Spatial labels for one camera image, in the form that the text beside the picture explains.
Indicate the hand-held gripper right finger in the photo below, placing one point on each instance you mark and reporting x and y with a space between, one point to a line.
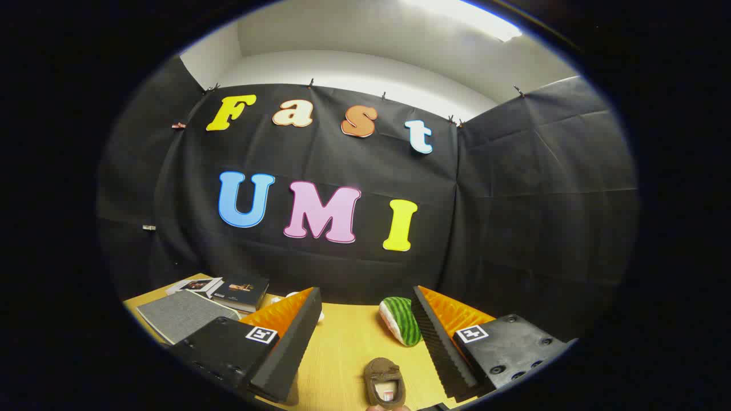
440 348

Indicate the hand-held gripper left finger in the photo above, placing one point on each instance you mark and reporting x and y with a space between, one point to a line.
285 354

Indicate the brown fuzzy shoe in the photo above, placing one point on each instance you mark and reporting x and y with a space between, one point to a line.
377 371

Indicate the grey fabric storage box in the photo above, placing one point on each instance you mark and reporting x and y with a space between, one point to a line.
183 314

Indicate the watermelon slice plush toy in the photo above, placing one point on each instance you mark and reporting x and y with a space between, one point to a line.
402 319

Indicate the white plush toy with face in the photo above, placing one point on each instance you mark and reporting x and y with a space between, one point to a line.
290 295

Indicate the dark cover book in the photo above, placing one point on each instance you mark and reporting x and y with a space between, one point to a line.
243 291

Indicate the white cover book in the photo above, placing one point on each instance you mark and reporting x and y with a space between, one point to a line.
197 285

